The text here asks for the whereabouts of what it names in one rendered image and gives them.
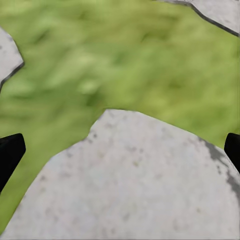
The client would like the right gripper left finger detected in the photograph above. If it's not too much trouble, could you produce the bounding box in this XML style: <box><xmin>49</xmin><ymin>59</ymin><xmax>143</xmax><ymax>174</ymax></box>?
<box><xmin>0</xmin><ymin>133</ymin><xmax>26</xmax><ymax>193</ymax></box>

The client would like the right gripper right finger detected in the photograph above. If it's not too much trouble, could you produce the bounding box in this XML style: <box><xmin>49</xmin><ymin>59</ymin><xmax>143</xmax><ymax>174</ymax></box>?
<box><xmin>224</xmin><ymin>132</ymin><xmax>240</xmax><ymax>173</ymax></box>

